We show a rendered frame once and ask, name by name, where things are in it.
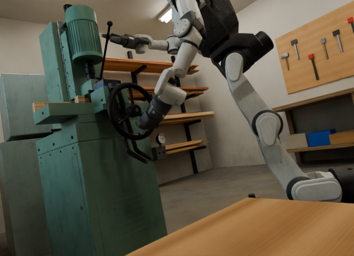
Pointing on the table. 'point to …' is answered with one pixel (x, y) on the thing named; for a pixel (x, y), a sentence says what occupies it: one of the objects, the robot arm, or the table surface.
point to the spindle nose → (90, 71)
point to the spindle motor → (84, 35)
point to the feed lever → (105, 48)
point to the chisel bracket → (87, 87)
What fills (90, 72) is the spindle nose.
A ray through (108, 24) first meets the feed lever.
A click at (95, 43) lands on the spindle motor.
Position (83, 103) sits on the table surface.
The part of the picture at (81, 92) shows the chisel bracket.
